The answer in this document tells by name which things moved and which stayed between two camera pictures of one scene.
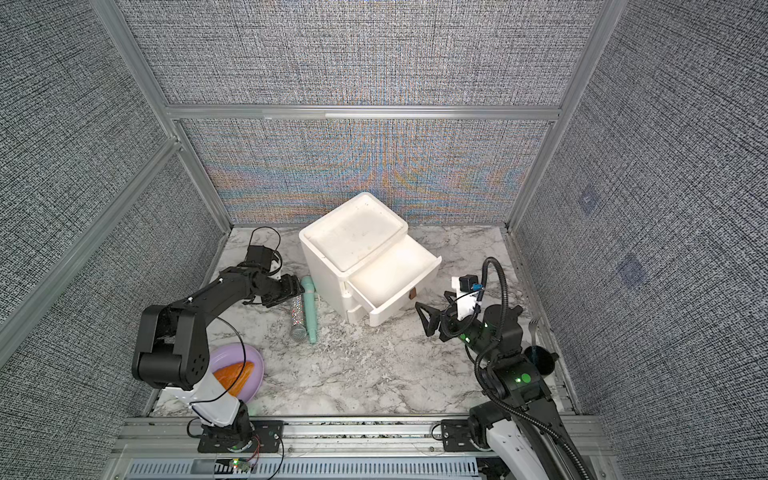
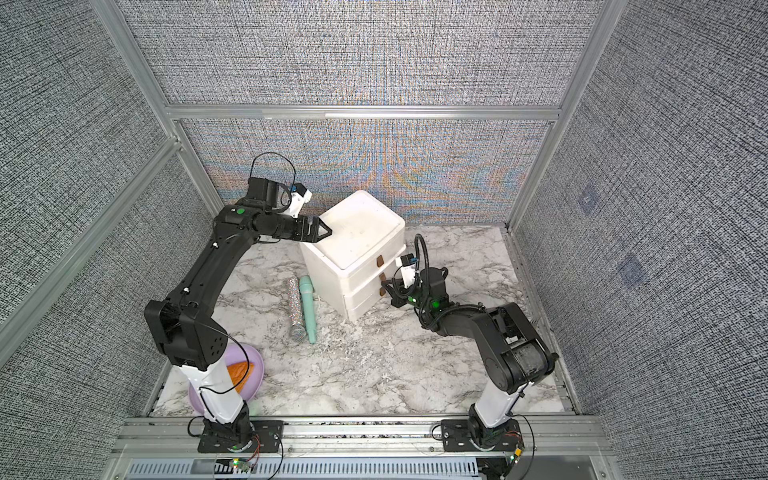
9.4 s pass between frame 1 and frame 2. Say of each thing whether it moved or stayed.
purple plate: stayed
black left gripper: moved
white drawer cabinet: stayed
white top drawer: moved
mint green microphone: stayed
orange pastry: stayed
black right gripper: moved
